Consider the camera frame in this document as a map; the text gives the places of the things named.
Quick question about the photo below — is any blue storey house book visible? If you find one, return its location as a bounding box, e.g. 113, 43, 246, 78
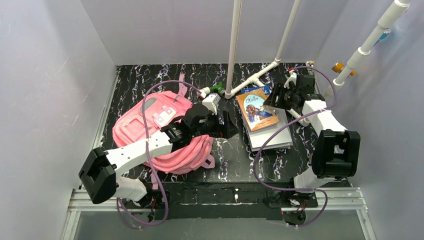
241, 85, 271, 96

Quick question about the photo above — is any orange Othello book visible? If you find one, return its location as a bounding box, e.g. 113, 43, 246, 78
236, 89, 280, 132

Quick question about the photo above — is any large grey white book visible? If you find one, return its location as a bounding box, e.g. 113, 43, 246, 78
243, 108, 293, 152

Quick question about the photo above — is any pink student backpack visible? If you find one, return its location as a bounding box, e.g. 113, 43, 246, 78
111, 73, 216, 190

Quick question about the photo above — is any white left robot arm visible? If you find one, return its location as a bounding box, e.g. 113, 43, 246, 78
78, 104, 238, 204

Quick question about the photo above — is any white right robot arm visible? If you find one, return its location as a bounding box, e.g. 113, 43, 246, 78
264, 75, 361, 193

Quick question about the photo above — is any green white pipe fitting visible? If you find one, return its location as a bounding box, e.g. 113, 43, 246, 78
197, 81, 226, 99

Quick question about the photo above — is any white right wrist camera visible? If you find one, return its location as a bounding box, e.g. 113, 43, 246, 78
283, 67, 297, 89

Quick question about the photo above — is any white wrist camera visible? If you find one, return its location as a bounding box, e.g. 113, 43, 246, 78
283, 67, 297, 89
202, 93, 221, 115

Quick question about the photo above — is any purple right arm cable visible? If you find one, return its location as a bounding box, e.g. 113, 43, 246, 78
253, 66, 338, 229

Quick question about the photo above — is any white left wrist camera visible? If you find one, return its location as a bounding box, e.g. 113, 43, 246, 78
202, 93, 221, 115

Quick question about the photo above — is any orange yellow wall knob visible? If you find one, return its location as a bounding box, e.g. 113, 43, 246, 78
331, 62, 356, 77

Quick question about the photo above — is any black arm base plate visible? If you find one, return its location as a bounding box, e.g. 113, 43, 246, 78
162, 182, 318, 220

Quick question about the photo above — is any white PVC pipe frame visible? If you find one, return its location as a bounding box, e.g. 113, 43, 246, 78
229, 0, 424, 136

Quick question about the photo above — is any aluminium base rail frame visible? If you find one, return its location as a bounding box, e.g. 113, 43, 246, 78
62, 181, 375, 240

